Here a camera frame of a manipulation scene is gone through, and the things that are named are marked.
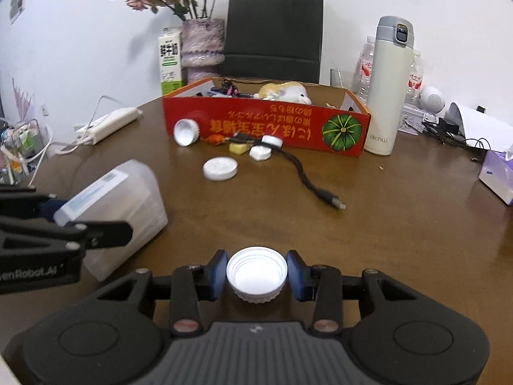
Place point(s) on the white wall socket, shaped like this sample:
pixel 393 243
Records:
pixel 44 109

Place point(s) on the white printed carton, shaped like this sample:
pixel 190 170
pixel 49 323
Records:
pixel 412 120

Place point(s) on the round white lid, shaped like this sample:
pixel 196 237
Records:
pixel 219 168

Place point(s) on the purple textured vase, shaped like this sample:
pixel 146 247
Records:
pixel 202 44

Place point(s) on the purple tissue box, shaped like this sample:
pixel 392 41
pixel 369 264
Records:
pixel 497 176

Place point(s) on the white ridged jar lid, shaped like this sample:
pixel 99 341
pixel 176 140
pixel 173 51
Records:
pixel 185 132

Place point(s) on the clear drinking glass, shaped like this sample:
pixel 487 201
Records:
pixel 344 80

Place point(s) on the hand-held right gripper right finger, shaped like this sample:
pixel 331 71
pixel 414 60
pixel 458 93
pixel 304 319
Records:
pixel 294 276

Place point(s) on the white ribbed bottle cap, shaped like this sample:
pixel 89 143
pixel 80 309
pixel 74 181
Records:
pixel 271 140

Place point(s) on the shrink-wrapped water bottle pack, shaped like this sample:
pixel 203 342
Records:
pixel 364 68

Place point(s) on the pink paper decoration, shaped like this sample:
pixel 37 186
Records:
pixel 22 100

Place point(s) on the red cardboard box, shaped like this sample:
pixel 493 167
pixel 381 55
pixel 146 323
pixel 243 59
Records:
pixel 256 126

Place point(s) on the wall photo print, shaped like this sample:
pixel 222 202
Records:
pixel 18 2

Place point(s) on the green and white milk carton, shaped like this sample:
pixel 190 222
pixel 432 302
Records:
pixel 170 68

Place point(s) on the white paper sheet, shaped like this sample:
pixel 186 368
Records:
pixel 481 124

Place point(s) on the white screw jar lid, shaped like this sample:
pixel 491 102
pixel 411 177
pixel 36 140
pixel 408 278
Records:
pixel 256 276

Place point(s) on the cream thermos bottle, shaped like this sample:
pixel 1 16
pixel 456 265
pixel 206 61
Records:
pixel 386 100

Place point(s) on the yellow foam block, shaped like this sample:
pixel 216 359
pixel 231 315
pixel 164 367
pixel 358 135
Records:
pixel 238 149

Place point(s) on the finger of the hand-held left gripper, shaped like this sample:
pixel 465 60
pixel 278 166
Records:
pixel 108 233
pixel 48 208

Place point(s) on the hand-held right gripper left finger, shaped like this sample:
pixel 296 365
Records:
pixel 219 274

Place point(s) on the round white speaker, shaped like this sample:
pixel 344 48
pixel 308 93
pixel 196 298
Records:
pixel 432 100

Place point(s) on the black paper bag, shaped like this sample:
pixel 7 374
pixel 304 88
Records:
pixel 272 36

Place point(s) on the small white bottle cap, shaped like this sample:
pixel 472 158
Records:
pixel 259 153

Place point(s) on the yellow and white plush toy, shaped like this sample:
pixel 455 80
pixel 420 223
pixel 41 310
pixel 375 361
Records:
pixel 286 90

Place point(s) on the white power bank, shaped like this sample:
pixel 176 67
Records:
pixel 108 124

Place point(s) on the wooden desktop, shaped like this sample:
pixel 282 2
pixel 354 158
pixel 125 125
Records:
pixel 360 228

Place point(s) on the cluttered desk organizer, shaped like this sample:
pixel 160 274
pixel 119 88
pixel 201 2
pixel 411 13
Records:
pixel 24 144

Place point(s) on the translucent plastic container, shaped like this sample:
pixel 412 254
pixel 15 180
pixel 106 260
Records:
pixel 128 204

